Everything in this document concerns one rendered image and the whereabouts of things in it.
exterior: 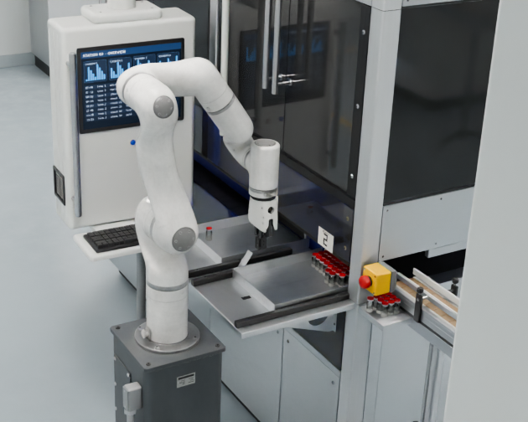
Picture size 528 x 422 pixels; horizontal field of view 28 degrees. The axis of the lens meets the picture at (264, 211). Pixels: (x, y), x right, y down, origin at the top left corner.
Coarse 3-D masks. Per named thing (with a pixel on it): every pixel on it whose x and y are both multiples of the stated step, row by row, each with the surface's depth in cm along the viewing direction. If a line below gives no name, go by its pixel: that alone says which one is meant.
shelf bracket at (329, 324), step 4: (328, 316) 336; (332, 316) 337; (336, 316) 336; (328, 320) 336; (332, 320) 337; (336, 320) 336; (296, 324) 330; (300, 324) 331; (304, 324) 332; (308, 324) 333; (320, 324) 335; (324, 324) 336; (328, 324) 337; (332, 324) 338; (300, 328) 331; (304, 328) 332; (308, 328) 333; (312, 328) 334; (316, 328) 335; (320, 328) 336; (324, 328) 337; (328, 328) 338; (332, 328) 339
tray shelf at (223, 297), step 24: (192, 264) 345; (192, 288) 332; (216, 288) 331; (240, 288) 331; (216, 312) 319; (240, 312) 317; (264, 312) 318; (312, 312) 319; (336, 312) 323; (240, 336) 308
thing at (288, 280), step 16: (288, 256) 345; (304, 256) 349; (240, 272) 337; (256, 272) 341; (272, 272) 341; (288, 272) 342; (304, 272) 342; (256, 288) 324; (272, 288) 332; (288, 288) 332; (304, 288) 332; (320, 288) 333; (336, 288) 326; (272, 304) 317; (288, 304) 318
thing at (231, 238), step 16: (208, 224) 366; (224, 224) 370; (240, 224) 373; (224, 240) 361; (240, 240) 361; (272, 240) 362; (288, 240) 363; (304, 240) 357; (224, 256) 350; (240, 256) 346
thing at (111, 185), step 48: (144, 0) 376; (96, 48) 358; (144, 48) 366; (192, 48) 376; (96, 96) 365; (192, 96) 384; (96, 144) 373; (192, 144) 392; (96, 192) 380; (144, 192) 390; (192, 192) 400
